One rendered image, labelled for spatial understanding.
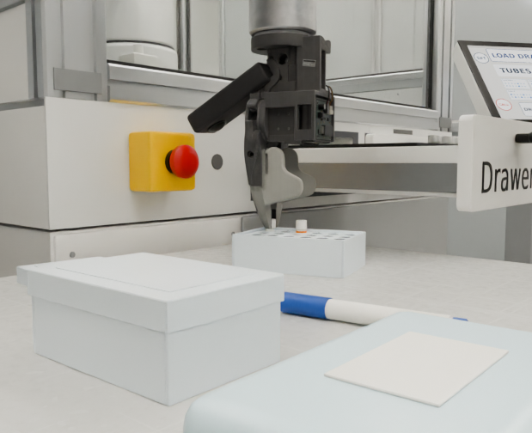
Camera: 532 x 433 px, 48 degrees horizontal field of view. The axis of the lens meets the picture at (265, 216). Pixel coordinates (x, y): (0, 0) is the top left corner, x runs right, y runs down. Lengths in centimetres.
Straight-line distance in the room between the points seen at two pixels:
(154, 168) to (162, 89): 12
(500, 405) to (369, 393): 4
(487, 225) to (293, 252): 204
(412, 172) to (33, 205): 45
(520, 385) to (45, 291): 26
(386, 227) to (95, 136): 68
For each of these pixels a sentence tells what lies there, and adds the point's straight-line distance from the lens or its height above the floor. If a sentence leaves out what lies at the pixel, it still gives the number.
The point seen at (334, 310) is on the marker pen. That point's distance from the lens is 43.
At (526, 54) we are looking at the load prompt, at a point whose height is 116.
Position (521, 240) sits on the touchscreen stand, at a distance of 176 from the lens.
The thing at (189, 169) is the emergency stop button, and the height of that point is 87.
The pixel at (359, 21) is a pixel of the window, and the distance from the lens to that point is 118.
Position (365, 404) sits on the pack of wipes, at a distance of 19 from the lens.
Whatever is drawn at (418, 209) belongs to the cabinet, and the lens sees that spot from 134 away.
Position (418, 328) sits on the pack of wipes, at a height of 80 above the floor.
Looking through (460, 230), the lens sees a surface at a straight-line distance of 265.
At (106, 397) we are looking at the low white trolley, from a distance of 31.
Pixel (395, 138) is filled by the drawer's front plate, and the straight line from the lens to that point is 121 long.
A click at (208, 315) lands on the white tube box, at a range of 30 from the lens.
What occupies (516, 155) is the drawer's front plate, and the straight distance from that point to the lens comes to 84.
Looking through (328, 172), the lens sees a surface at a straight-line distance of 82.
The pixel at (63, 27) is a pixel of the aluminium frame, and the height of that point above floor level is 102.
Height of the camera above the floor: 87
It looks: 5 degrees down
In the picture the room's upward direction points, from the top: straight up
